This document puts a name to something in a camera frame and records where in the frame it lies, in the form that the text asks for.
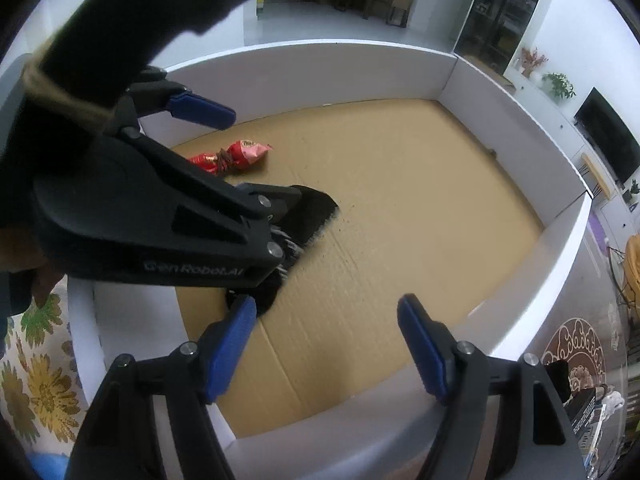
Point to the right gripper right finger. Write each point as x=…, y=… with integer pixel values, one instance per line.
x=534, y=438

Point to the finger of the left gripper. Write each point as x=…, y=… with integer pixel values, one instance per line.
x=210, y=208
x=152, y=93

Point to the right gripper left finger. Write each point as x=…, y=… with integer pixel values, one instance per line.
x=119, y=438

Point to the black velvet pouch with cord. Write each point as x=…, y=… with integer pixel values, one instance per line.
x=301, y=225

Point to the red candy wrapper pouch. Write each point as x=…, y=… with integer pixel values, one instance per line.
x=238, y=157

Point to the black printed box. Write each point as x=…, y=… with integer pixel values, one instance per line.
x=581, y=407

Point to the white knit glove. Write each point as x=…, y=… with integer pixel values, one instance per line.
x=611, y=402

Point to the large white cardboard box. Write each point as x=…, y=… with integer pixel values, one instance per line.
x=447, y=189

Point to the orange lounge chair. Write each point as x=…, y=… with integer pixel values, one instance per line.
x=628, y=287

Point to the wooden dining chair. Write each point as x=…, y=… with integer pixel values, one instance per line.
x=402, y=6

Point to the wooden bench stool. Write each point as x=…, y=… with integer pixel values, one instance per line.
x=594, y=179

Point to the black flat television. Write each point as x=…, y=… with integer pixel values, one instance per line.
x=603, y=128

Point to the red flower vase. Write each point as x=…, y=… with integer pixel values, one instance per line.
x=531, y=60

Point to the green potted plant left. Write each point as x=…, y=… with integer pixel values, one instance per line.
x=558, y=87

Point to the black glass display cabinet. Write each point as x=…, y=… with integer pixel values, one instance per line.
x=493, y=30

